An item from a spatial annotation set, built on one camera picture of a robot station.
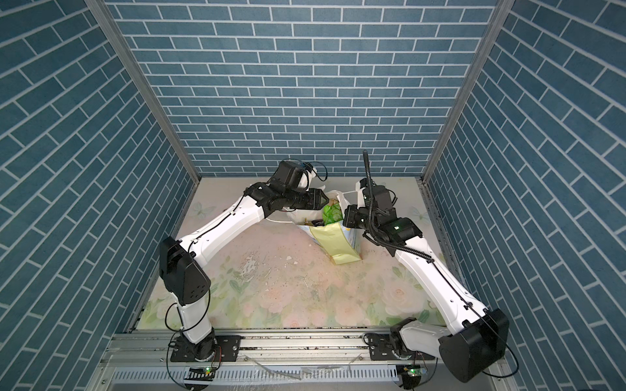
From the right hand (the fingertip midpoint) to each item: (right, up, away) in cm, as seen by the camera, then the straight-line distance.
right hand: (347, 211), depth 77 cm
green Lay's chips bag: (-5, -1, +7) cm, 9 cm away
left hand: (-5, +3, +3) cm, 7 cm away
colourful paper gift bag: (-2, -11, +2) cm, 11 cm away
